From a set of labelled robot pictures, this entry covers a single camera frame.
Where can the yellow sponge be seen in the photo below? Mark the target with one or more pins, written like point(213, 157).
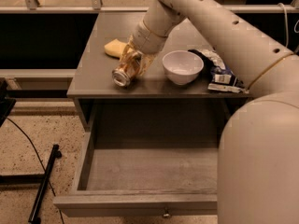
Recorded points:
point(114, 48)

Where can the orange metallic soda can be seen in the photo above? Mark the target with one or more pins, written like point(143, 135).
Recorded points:
point(128, 69)

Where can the white bowl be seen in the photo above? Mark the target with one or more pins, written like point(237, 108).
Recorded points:
point(182, 67)

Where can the open grey top drawer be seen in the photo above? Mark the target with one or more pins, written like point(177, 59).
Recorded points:
point(141, 170)

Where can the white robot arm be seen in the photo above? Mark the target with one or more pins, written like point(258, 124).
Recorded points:
point(258, 159)

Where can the black stand base bar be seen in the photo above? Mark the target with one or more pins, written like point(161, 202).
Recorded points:
point(43, 181)

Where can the metal railing frame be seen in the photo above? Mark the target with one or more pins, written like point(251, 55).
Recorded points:
point(78, 3)

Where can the blue white chip bag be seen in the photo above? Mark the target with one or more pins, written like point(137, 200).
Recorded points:
point(222, 77)

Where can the black equipment at left edge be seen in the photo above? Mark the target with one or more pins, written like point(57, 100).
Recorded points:
point(6, 104)

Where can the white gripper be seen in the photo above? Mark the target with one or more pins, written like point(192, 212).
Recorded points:
point(146, 40)

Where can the grey wooden cabinet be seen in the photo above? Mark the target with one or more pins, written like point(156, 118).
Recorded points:
point(153, 98)

